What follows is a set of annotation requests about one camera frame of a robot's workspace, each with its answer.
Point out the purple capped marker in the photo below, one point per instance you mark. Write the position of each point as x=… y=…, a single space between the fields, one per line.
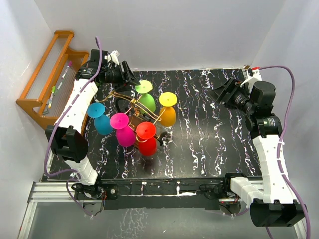
x=66 y=70

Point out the red wine glass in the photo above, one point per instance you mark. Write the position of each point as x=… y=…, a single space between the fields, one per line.
x=147 y=143

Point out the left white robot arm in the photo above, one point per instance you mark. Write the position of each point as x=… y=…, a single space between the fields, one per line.
x=64 y=137

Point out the green wine glass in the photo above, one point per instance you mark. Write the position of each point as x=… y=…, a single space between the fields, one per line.
x=146 y=99

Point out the blue wine glass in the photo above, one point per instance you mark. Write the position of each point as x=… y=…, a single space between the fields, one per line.
x=101 y=121

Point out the aluminium base frame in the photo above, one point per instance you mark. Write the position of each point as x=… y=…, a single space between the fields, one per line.
x=167 y=193

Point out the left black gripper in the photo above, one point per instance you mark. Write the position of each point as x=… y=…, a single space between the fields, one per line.
x=127 y=73

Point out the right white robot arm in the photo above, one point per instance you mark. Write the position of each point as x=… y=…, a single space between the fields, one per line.
x=275 y=205

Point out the gold wire wine glass rack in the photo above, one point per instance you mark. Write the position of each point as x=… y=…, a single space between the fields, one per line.
x=139 y=111

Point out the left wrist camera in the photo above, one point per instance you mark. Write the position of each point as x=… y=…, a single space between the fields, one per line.
x=112 y=58

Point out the wooden shelf rack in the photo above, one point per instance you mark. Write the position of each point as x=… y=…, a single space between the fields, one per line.
x=48 y=72

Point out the green capped marker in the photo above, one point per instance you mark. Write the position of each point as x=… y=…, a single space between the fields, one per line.
x=51 y=96

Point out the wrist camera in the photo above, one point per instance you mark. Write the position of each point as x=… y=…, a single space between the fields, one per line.
x=112 y=58
x=252 y=76

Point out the magenta wine glass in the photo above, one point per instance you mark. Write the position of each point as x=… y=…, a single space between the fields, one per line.
x=124 y=134

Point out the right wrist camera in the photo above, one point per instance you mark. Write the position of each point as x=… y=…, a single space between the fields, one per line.
x=252 y=76

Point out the orange yellow wine glass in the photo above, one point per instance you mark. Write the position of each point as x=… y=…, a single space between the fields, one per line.
x=167 y=112

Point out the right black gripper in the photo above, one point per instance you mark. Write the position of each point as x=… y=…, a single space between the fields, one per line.
x=232 y=86

